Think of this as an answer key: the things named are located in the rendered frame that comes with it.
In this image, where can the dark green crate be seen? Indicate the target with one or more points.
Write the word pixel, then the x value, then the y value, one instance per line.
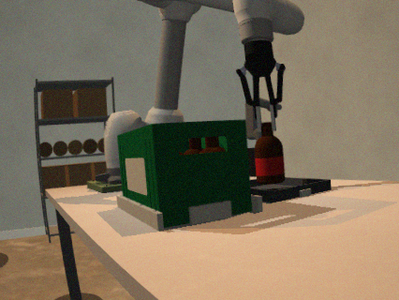
pixel 153 173

